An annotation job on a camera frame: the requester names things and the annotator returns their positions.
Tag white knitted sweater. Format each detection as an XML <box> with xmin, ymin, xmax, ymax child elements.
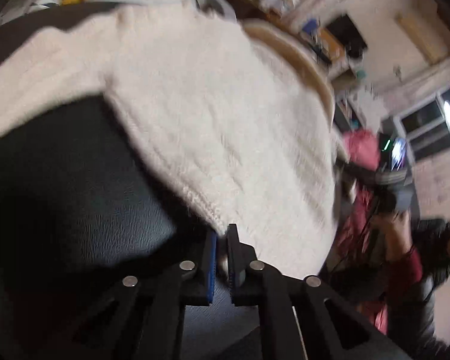
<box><xmin>0</xmin><ymin>2</ymin><xmax>337</xmax><ymax>279</ymax></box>

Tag person's right hand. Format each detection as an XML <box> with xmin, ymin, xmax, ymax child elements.
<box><xmin>370</xmin><ymin>211</ymin><xmax>413</xmax><ymax>262</ymax></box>

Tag pink red bedspread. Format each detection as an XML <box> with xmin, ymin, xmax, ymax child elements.
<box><xmin>335</xmin><ymin>129</ymin><xmax>388</xmax><ymax>334</ymax></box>

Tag white framed window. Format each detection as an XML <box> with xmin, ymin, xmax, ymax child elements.
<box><xmin>393</xmin><ymin>83</ymin><xmax>450</xmax><ymax>164</ymax></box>

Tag black leather table pad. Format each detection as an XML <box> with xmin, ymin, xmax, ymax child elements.
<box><xmin>0</xmin><ymin>1</ymin><xmax>263</xmax><ymax>360</ymax></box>

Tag wooden desk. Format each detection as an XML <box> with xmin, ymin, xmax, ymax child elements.
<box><xmin>218</xmin><ymin>0</ymin><xmax>347</xmax><ymax>68</ymax></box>

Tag grey patterned pillow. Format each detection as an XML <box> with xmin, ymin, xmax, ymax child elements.
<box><xmin>0</xmin><ymin>0</ymin><xmax>65</xmax><ymax>27</ymax></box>

